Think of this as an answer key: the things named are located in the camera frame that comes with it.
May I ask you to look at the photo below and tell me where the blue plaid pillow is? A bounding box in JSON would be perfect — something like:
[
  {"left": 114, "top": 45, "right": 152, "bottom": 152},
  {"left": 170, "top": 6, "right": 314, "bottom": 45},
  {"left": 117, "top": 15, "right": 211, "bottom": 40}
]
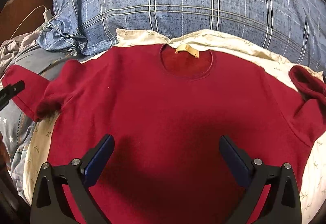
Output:
[{"left": 37, "top": 0, "right": 325, "bottom": 71}]

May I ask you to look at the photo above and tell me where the white charger cable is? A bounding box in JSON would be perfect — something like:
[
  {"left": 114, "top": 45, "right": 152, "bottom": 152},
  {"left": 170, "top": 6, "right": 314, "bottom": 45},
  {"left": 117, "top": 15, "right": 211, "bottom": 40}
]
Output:
[{"left": 10, "top": 5, "right": 48, "bottom": 40}]

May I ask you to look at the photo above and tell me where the grey plaid bedsheet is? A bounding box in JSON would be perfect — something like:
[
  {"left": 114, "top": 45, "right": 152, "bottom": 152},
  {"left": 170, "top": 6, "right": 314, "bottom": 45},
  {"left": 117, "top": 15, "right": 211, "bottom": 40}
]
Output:
[{"left": 0, "top": 43, "right": 85, "bottom": 197}]

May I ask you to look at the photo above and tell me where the dark red sweater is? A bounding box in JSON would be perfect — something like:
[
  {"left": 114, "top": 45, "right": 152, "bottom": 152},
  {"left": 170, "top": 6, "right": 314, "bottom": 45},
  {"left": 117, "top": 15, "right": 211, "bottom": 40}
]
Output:
[{"left": 2, "top": 44, "right": 325, "bottom": 223}]

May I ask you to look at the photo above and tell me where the brown wooden headboard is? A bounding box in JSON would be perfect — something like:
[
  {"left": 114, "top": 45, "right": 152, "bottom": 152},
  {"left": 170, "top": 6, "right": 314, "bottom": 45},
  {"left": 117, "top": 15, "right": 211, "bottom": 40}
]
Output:
[{"left": 1, "top": 0, "right": 53, "bottom": 42}]

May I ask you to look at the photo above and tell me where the grey crumpled cloth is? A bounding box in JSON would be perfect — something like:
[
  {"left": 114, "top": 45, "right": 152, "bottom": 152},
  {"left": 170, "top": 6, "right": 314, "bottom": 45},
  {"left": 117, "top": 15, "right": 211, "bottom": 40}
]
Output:
[{"left": 0, "top": 30, "right": 41, "bottom": 76}]

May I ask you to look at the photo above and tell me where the cream leaf-print pillow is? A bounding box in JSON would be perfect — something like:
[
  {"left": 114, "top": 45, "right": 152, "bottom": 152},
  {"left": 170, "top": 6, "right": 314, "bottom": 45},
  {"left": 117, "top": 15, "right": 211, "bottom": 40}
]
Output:
[{"left": 23, "top": 29, "right": 325, "bottom": 223}]

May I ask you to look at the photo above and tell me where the white phone charger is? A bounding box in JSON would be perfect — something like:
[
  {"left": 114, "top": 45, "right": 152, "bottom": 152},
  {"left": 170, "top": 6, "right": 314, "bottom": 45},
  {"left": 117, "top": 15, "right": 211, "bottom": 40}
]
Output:
[{"left": 43, "top": 9, "right": 53, "bottom": 22}]

